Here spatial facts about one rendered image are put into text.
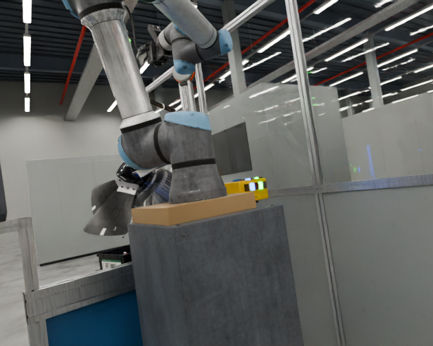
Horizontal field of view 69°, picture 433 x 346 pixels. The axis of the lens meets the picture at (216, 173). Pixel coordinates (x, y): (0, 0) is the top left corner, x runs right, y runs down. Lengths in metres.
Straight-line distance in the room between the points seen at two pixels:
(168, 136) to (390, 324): 1.25
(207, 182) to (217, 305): 0.27
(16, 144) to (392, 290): 13.25
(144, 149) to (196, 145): 0.15
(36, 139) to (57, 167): 6.92
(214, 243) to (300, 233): 1.11
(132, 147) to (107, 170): 6.29
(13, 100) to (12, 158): 2.20
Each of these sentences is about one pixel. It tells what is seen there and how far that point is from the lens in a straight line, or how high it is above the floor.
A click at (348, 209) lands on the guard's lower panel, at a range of 1.56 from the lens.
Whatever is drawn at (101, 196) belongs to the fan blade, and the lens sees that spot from 1.75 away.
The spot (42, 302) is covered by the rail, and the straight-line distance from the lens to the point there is 1.02.
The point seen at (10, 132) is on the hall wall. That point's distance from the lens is 13.94.
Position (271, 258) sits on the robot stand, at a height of 0.88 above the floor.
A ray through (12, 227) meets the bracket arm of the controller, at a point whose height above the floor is 1.04.
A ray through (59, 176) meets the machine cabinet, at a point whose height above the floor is 1.68.
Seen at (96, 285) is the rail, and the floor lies 0.83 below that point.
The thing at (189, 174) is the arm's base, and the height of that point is 1.10.
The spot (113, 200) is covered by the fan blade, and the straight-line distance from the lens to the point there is 1.50.
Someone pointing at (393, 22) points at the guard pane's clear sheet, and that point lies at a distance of 1.53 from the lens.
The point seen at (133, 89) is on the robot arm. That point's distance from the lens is 0.87.
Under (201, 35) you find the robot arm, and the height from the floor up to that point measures 1.53.
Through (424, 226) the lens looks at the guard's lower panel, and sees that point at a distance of 1.45.
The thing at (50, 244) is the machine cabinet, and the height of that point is 0.37.
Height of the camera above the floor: 1.07
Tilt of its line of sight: 2 degrees up
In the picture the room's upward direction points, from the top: 8 degrees counter-clockwise
